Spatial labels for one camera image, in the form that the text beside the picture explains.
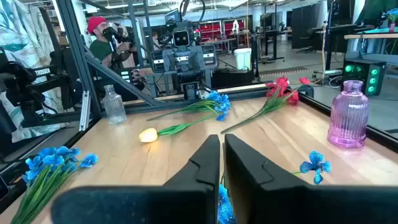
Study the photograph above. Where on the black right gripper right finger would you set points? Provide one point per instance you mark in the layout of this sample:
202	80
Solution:
280	205

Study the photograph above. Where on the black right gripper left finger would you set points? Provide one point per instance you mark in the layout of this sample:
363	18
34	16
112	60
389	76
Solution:
186	202

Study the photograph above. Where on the small blue flower sprig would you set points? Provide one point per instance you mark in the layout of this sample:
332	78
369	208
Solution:
315	166

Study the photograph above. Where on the yellow artificial tulip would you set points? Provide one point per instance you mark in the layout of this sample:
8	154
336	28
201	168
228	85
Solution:
148	135

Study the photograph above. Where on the blue artificial flower bunch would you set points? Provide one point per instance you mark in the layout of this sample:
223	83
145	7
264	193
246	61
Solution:
219	104
53	160

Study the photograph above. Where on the red artificial flower bunch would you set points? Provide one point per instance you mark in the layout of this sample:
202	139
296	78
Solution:
281	88

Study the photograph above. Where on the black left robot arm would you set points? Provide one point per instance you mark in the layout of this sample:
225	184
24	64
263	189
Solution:
40	73

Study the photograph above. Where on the purple ribbed glass vase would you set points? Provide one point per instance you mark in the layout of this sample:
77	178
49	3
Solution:
348	118

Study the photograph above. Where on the clear ribbed glass vase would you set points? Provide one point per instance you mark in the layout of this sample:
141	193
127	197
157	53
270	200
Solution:
114	107

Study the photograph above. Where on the small pink vase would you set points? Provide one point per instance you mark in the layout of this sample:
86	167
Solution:
392	28

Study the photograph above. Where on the black case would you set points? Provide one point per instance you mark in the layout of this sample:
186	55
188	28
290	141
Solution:
233	79

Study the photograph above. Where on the grey robot with screen face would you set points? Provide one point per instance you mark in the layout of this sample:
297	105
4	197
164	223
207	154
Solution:
186	59

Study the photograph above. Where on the white bin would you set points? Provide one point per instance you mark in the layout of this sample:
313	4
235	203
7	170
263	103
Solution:
242	59

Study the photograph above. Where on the computer tower with green lights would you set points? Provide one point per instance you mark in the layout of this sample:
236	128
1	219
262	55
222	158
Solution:
362	77

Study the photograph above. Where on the person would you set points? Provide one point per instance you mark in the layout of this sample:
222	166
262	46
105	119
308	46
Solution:
99	49
154	39

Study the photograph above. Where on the red storage rack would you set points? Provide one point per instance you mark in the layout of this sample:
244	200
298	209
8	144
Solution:
230	29
211	31

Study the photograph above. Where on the black standing desk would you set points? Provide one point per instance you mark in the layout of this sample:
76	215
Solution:
273	32

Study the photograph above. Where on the black room divider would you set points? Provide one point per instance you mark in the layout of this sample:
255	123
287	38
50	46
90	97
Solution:
306	25

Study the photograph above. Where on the light wooden desk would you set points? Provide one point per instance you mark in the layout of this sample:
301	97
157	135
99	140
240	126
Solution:
370	35

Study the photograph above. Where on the small blue flower bouquet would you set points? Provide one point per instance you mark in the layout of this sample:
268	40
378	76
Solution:
392	15

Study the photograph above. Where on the leaf pattern fabric hanging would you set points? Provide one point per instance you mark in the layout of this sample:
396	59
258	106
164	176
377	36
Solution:
21	31

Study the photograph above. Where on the silver aluminium bracket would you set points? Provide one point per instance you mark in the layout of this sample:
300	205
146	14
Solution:
84	110

